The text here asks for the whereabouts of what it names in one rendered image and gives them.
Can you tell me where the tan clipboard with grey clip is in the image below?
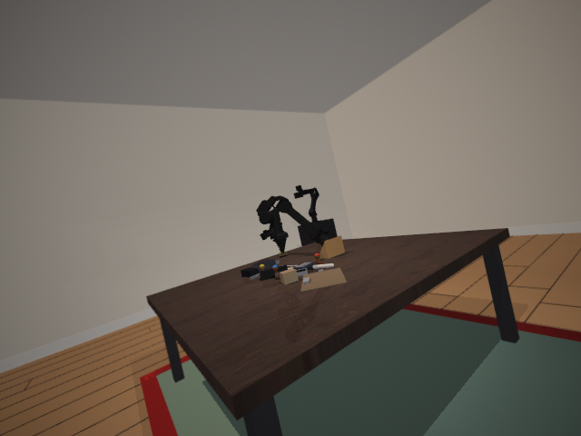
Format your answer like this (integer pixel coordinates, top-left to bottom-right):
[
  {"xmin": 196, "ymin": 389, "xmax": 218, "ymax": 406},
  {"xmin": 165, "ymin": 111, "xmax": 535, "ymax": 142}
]
[{"xmin": 300, "ymin": 268, "xmax": 347, "ymax": 292}]

